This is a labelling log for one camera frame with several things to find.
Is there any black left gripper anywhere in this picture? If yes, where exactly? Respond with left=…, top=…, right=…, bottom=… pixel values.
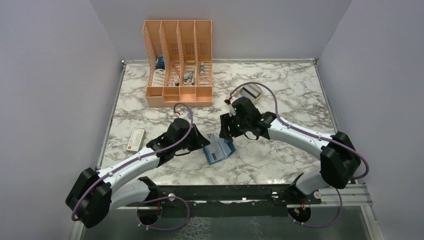
left=174, top=123, right=211, bottom=152

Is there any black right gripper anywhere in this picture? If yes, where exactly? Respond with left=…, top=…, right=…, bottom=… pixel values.
left=220, top=110, right=251, bottom=139

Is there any stack of credit cards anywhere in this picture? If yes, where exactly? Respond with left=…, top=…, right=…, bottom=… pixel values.
left=241, top=83, right=261, bottom=101

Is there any blue leather card holder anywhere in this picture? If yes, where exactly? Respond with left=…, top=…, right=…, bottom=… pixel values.
left=202, top=133, right=236, bottom=165

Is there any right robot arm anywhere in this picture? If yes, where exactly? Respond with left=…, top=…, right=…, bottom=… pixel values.
left=219, top=97, right=361, bottom=204

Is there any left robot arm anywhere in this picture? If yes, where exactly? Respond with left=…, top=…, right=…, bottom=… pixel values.
left=65, top=118, right=210, bottom=228

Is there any white red card box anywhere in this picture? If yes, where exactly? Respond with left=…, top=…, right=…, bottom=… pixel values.
left=126, top=128, right=146, bottom=153

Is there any beige oval tray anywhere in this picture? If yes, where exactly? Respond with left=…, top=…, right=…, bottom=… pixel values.
left=239, top=83, right=263, bottom=104

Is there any white green glue stick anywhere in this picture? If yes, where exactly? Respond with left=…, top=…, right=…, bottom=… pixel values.
left=199, top=62, right=205, bottom=76

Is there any blue white bottle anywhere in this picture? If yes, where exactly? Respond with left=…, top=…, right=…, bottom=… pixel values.
left=155, top=55, right=166, bottom=73

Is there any orange plastic desk organizer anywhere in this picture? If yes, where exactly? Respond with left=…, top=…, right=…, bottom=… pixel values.
left=142, top=20, right=214, bottom=107

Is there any black metal base rail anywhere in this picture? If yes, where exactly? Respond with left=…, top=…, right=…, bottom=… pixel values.
left=78, top=183, right=374, bottom=211

